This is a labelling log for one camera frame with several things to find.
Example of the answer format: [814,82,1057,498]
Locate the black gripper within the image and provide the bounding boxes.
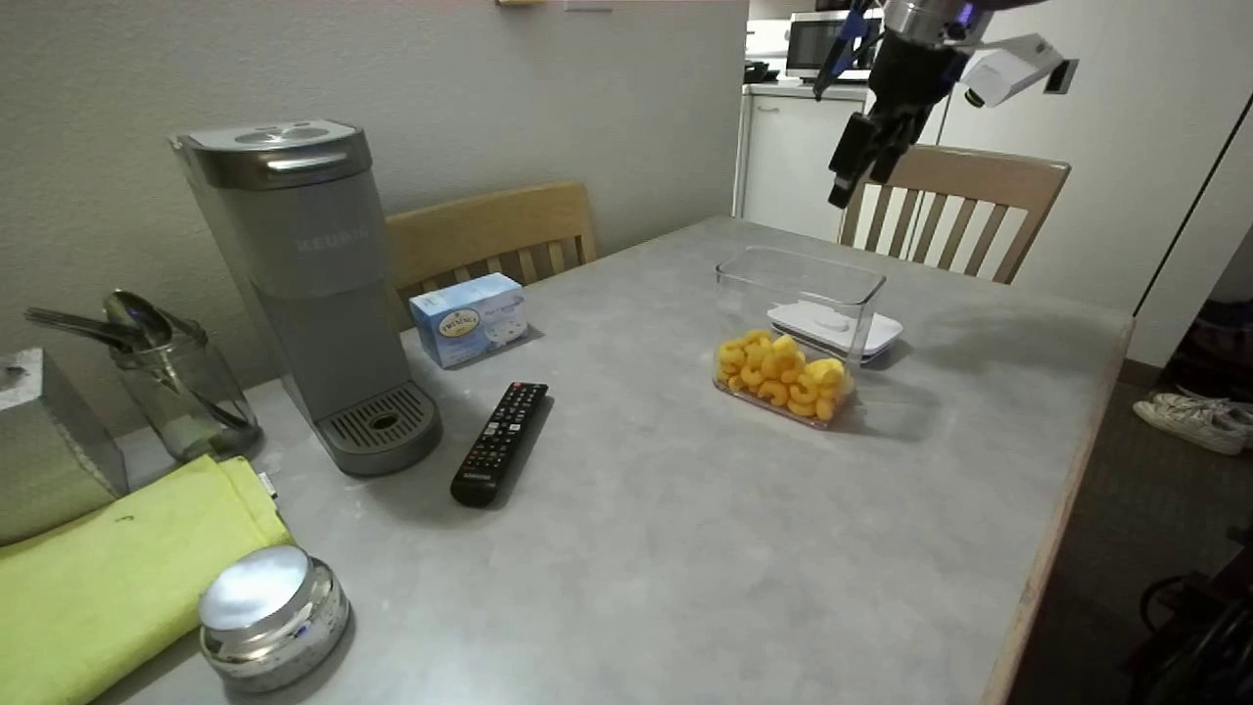
[821,36,971,212]

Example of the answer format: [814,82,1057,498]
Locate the clear plastic storage container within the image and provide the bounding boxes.
[711,251,894,428]

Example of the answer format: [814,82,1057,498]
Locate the white rectangular container lid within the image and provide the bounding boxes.
[763,295,907,362]

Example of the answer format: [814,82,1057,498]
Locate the clear container with yellow food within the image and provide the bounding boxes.
[711,330,857,428]

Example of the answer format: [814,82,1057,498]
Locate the white kitchen cabinet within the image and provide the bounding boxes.
[732,78,857,246]

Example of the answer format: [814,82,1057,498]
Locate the slatted light wooden chair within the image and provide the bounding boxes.
[838,137,1073,289]

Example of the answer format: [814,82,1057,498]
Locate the grey microwave oven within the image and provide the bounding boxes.
[784,10,857,74]

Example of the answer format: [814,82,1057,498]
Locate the wooden chair with broad backrest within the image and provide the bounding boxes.
[382,174,600,300]

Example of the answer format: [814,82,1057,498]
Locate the white shoes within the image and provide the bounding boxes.
[1130,389,1253,462]

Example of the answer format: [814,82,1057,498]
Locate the light blue cardboard box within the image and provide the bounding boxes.
[408,270,536,372]

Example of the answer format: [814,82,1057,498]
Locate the black remote control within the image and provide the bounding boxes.
[445,378,557,507]

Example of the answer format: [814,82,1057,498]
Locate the grey coffee maker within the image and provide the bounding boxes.
[169,117,445,481]

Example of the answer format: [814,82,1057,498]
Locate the dark tangled floor item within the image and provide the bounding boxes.
[1125,520,1253,705]

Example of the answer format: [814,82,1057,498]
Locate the clear plastic pitcher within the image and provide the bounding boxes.
[25,287,267,462]

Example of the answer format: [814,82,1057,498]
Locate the round silver metal tin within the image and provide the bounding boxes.
[194,543,355,693]

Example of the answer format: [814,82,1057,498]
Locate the lime green cloth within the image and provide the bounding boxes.
[0,449,293,705]

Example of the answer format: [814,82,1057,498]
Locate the grey metal box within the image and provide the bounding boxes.
[0,345,132,547]

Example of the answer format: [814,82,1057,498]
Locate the black and blue robot cable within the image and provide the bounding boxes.
[814,0,872,101]

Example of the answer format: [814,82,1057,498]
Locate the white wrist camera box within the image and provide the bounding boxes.
[954,32,1079,110]

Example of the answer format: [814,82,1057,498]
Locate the black wall plate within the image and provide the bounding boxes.
[1041,56,1086,97]

